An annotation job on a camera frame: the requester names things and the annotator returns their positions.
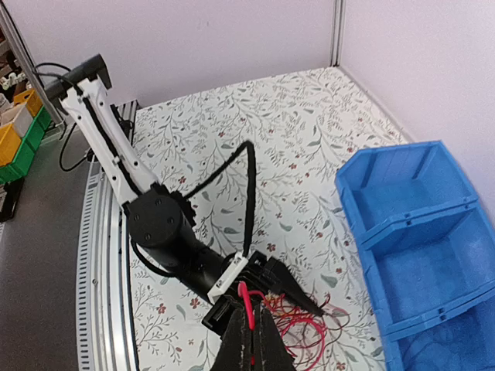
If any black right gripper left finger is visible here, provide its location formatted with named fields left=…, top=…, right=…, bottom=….
left=210, top=299, right=253, bottom=371

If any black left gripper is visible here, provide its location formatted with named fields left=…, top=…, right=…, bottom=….
left=202, top=252, right=324, bottom=335

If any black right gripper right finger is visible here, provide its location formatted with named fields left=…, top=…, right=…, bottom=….
left=253, top=305, right=295, bottom=371

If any coloured cable pile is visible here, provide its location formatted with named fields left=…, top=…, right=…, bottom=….
left=266, top=291, right=378, bottom=368

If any red cable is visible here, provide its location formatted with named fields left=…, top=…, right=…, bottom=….
left=237, top=281, right=268, bottom=366

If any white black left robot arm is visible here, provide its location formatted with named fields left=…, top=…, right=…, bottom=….
left=45, top=55, right=324, bottom=334

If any blue three-compartment plastic bin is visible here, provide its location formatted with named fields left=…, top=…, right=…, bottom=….
left=336, top=141, right=494, bottom=370

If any floral patterned tablecloth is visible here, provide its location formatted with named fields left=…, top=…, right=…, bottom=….
left=134, top=68, right=408, bottom=370

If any green storage bin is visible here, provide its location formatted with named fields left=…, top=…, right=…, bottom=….
left=1, top=104, right=52, bottom=184

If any yellow storage bin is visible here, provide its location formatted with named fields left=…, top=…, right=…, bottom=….
left=1, top=89, right=43, bottom=166

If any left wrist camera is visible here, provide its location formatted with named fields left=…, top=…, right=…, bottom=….
left=207, top=251, right=248, bottom=305

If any aluminium front rail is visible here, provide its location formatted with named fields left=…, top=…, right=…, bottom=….
left=76, top=158, right=139, bottom=370

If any black sleeved left arm cable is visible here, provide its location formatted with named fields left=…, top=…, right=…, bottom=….
left=185, top=141, right=258, bottom=260

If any aluminium frame post left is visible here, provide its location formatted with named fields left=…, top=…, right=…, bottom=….
left=329, top=0, right=347, bottom=67

